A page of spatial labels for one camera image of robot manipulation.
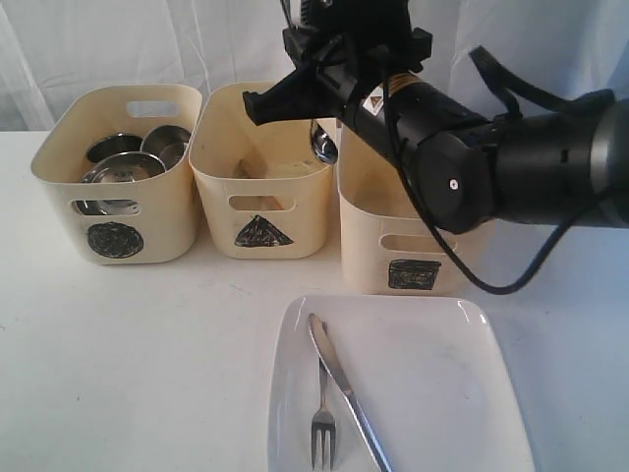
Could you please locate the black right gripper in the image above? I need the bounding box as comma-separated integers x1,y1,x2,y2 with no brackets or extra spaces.
242,27,423,126

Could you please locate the wooden chopstick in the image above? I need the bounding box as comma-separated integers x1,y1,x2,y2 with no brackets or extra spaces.
234,158,266,179
257,196,284,211

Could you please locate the steel mug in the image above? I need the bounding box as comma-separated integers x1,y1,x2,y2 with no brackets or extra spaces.
140,125,192,170
86,133,143,163

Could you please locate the stainless steel bowl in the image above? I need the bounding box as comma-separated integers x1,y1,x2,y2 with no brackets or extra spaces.
74,151,166,215

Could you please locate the steel table knife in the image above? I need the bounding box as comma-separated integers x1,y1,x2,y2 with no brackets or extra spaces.
308,313,393,471

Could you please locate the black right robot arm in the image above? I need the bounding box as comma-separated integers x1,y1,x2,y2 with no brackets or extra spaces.
243,23,628,234

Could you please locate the cream bin with triangle mark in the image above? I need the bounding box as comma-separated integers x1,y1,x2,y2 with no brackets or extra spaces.
189,82,333,260

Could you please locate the cream bin with square mark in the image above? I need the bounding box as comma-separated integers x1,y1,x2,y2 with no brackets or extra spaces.
336,127,470,296

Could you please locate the cream bin with circle mark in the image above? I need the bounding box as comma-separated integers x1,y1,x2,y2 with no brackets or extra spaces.
30,85,202,265

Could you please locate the white backdrop curtain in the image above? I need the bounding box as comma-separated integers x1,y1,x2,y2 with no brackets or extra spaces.
1,1,628,131

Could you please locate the white rectangular plate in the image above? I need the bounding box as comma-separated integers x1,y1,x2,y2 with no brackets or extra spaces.
266,295,535,471

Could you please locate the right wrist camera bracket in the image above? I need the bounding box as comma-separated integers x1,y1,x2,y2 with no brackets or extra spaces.
280,1,433,72

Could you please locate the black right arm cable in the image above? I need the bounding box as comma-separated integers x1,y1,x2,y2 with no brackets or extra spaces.
279,0,591,296

